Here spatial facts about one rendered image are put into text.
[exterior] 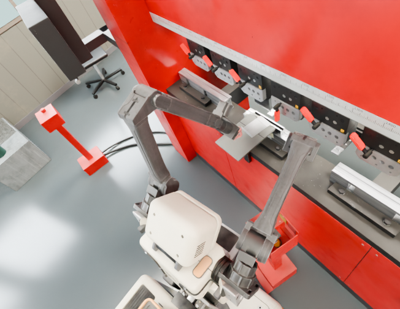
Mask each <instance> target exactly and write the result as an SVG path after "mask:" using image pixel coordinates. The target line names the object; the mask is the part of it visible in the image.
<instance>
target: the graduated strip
mask: <svg viewBox="0 0 400 309"><path fill-rule="evenodd" d="M150 15H151V17H152V18H154V19H156V20H159V21H161V22H163V23H165V24H167V25H169V26H172V27H173V28H175V29H178V30H179V31H181V32H184V33H186V34H188V35H190V36H192V37H194V38H196V39H199V40H201V41H203V42H205V43H207V44H209V45H211V46H213V47H215V48H217V49H219V50H221V51H223V52H226V53H228V54H230V55H232V56H234V57H236V58H239V59H241V60H243V61H245V62H246V63H249V64H251V65H253V66H255V67H257V68H259V69H261V70H263V71H266V72H268V73H270V74H272V75H274V76H276V77H278V78H281V79H282V80H284V81H286V82H288V83H291V84H293V85H295V86H297V87H299V88H301V89H303V90H306V91H308V92H310V93H312V94H314V95H316V96H318V97H320V98H322V99H324V100H326V101H328V102H331V103H333V104H335V105H337V106H339V107H341V108H343V109H346V110H348V111H349V112H352V113H354V114H355V115H358V116H360V117H362V118H364V119H366V120H368V121H371V122H373V123H375V124H377V125H379V126H381V127H383V128H385V129H387V130H389V131H391V132H393V133H395V134H398V135H400V127H399V126H397V125H395V124H393V123H390V122H389V121H386V120H384V119H382V118H379V117H377V116H375V115H373V114H371V113H369V112H366V111H364V110H362V109H360V108H358V107H355V106H354V105H351V104H349V103H347V102H345V101H342V100H340V99H338V98H336V97H334V96H332V95H330V94H327V93H325V92H323V91H320V90H318V89H316V88H314V87H312V86H310V85H308V84H305V83H303V82H301V81H299V80H296V79H295V78H293V77H290V76H288V75H286V74H283V73H281V72H279V71H277V70H275V69H273V68H271V67H268V66H266V65H264V64H262V63H259V62H257V61H255V60H253V59H251V58H249V57H247V56H244V55H242V54H240V53H238V52H236V51H234V50H231V49H229V48H227V47H225V46H222V45H220V44H218V43H216V42H214V41H212V40H210V39H207V38H205V37H203V36H200V35H199V34H196V33H195V32H192V31H190V30H188V29H185V28H183V27H181V26H179V25H177V24H175V23H173V22H170V21H168V20H166V19H163V18H161V17H159V16H157V15H155V14H153V13H151V12H150Z"/></svg>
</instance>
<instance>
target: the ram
mask: <svg viewBox="0 0 400 309"><path fill-rule="evenodd" d="M145 3H146V5H147V7H148V10H149V12H151V13H153V14H155V15H157V16H159V17H161V18H163V19H166V20H168V21H170V22H173V23H175V24H177V25H179V26H181V27H183V28H185V29H188V30H190V31H192V32H195V33H196V34H199V35H200V36H203V37H205V38H207V39H210V40H212V41H214V42H216V43H218V44H220V45H222V46H225V47H227V48H229V49H231V50H234V51H235V52H238V53H240V54H242V55H244V56H247V57H249V58H251V59H253V60H255V61H257V62H259V63H262V64H264V65H266V66H268V67H271V68H273V69H275V70H277V71H279V72H281V73H283V74H286V75H288V76H290V77H293V78H295V79H296V80H299V81H301V82H303V83H305V84H308V85H310V86H312V87H314V88H316V89H318V90H320V91H323V92H325V93H327V94H330V95H332V96H334V97H336V98H338V99H340V100H342V101H345V102H347V103H349V104H351V105H354V106H355V107H358V108H360V109H362V110H364V111H366V112H369V113H371V114H373V115H375V116H377V117H379V118H382V119H384V120H386V121H389V122H390V123H393V124H395V125H397V126H399V127H400V0H145ZM152 20H153V21H154V22H155V23H157V24H159V25H161V26H164V27H165V28H167V29H170V30H171V31H173V32H176V33H177V34H180V35H181V36H183V37H186V38H187V39H189V40H192V41H194V42H196V43H198V44H200V45H202V46H204V47H206V48H208V49H210V50H212V51H214V52H216V53H218V54H220V55H222V56H224V57H226V58H228V59H231V60H233V61H235V62H237V63H239V64H241V65H243V66H245V67H247V68H249V69H251V70H253V71H255V72H257V73H259V74H261V75H263V76H265V77H267V78H269V79H271V80H273V81H275V82H277V83H279V84H281V85H283V86H285V87H287V88H289V89H291V90H293V91H295V92H297V93H299V94H301V95H303V96H305V97H308V98H310V99H312V100H314V101H316V102H318V103H320V104H322V105H324V106H326V107H328V108H330V109H332V110H334V111H336V112H338V113H340V114H342V115H344V116H347V117H349V118H351V119H353V120H355V121H357V122H359V123H361V124H363V125H365V126H367V127H369V128H371V129H373V130H375V131H377V132H379V133H381V134H383V135H385V136H387V137H389V138H391V139H393V140H395V141H397V142H399V143H400V135H398V134H395V133H393V132H391V131H389V130H387V129H385V128H383V127H381V126H379V125H377V124H375V123H373V122H371V121H368V120H366V119H364V118H362V117H360V116H358V115H355V114H354V113H352V112H349V111H348V110H346V109H343V108H341V107H339V106H337V105H335V104H333V103H331V102H328V101H326V100H324V99H322V98H320V97H318V96H316V95H314V94H312V93H310V92H308V91H306V90H303V89H301V88H299V87H297V86H295V85H293V84H291V83H288V82H286V81H284V80H282V79H281V78H278V77H276V76H274V75H272V74H270V73H268V72H266V71H263V70H261V69H259V68H257V67H255V66H253V65H251V64H249V63H246V62H245V61H243V60H241V59H239V58H236V57H234V56H232V55H230V54H228V53H226V52H223V51H221V50H219V49H217V48H215V47H213V46H211V45H209V44H207V43H205V42H203V41H201V40H199V39H196V38H194V37H192V36H190V35H188V34H186V33H184V32H181V31H179V30H178V29H175V28H173V27H172V26H169V25H167V24H165V23H163V22H161V21H159V20H156V19H154V18H152Z"/></svg>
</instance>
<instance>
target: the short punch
mask: <svg viewBox="0 0 400 309"><path fill-rule="evenodd" d="M255 102H256V103H257V104H258V105H260V106H262V107H263V108H265V109H266V110H268V111H270V112H271V109H272V102H271V97H270V98H269V99H268V100H264V101H262V102H260V101H258V100H256V99H255Z"/></svg>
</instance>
